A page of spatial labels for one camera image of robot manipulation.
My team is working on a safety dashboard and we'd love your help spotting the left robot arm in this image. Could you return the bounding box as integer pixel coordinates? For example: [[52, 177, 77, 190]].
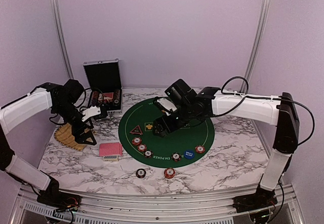
[[1, 79, 101, 206]]

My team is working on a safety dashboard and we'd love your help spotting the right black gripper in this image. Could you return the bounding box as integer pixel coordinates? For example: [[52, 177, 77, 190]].
[[152, 102, 194, 138]]

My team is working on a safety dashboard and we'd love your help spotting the chip row in case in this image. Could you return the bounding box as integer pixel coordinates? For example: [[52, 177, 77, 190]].
[[88, 91, 100, 107], [112, 89, 120, 106]]

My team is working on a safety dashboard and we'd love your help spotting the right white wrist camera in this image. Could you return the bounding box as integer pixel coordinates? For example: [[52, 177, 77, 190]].
[[153, 97, 177, 116]]

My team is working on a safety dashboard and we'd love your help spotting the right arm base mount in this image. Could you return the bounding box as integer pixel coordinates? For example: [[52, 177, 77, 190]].
[[232, 191, 278, 213]]

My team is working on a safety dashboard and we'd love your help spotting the card deck in case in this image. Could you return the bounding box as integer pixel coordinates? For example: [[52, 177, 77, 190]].
[[99, 92, 113, 103]]

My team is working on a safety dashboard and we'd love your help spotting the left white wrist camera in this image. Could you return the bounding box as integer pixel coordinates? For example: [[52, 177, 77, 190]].
[[81, 106, 108, 122]]

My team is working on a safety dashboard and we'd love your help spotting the red-backed card deck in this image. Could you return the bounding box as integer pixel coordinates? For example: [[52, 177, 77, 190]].
[[99, 142, 123, 157]]

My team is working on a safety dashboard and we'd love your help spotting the aluminium frame post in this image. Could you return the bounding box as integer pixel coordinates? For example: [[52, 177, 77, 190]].
[[50, 0, 74, 79], [244, 0, 271, 84]]

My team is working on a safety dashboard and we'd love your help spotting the red poker chip stack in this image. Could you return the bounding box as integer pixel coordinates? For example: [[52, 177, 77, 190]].
[[164, 168, 176, 179]]

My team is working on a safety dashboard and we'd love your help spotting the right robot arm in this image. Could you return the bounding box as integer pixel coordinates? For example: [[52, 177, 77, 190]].
[[153, 79, 299, 208]]

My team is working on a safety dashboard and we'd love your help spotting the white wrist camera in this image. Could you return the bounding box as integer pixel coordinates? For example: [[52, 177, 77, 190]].
[[81, 106, 108, 122], [153, 97, 177, 116]]

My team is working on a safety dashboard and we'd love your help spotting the woven bamboo tray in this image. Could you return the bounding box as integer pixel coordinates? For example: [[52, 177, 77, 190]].
[[54, 123, 88, 152]]

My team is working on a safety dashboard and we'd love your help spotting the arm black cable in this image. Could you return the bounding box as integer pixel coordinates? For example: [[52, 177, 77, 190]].
[[194, 76, 316, 146], [49, 88, 102, 126]]

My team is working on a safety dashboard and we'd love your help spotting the left aluminium frame post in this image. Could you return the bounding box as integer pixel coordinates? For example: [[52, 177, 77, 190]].
[[50, 0, 74, 79]]

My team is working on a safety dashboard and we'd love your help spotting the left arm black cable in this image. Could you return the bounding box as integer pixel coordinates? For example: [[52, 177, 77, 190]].
[[49, 88, 102, 126]]

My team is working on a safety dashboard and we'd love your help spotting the left chip row in case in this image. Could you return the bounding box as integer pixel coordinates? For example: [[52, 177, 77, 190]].
[[88, 91, 100, 107]]

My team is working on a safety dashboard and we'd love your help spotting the aluminium poker case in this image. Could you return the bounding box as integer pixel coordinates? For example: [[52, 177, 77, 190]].
[[83, 58, 123, 117]]

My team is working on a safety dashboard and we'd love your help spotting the playing card box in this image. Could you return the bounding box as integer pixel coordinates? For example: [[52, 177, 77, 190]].
[[103, 155, 118, 162]]

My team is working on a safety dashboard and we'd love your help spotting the blue small blind button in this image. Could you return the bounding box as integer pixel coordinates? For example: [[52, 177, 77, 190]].
[[183, 150, 195, 160]]

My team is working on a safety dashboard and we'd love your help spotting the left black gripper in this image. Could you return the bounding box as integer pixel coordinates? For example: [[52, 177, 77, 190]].
[[53, 101, 96, 145]]

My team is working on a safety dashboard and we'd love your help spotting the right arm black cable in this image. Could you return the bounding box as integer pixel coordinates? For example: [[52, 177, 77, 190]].
[[194, 76, 316, 146]]

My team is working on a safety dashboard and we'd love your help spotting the right aluminium frame post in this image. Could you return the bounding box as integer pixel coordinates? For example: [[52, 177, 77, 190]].
[[244, 0, 271, 84]]

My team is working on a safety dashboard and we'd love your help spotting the triangular all-in button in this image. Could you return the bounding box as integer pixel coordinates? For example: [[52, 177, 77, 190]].
[[130, 125, 143, 135]]

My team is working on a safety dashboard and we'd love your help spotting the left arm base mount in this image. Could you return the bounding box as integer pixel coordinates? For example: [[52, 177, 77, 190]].
[[37, 190, 81, 212]]

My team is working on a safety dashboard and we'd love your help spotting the black poker chip stack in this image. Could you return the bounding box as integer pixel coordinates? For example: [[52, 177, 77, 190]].
[[136, 168, 146, 178]]

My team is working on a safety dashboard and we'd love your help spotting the front aluminium rail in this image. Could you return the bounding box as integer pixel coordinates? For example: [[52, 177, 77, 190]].
[[10, 183, 304, 224]]

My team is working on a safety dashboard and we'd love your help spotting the round green poker mat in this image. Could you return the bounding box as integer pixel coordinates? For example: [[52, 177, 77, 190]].
[[118, 98, 215, 168]]

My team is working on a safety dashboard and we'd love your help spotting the right chip row in case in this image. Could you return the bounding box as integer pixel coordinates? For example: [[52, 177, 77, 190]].
[[112, 89, 120, 106]]

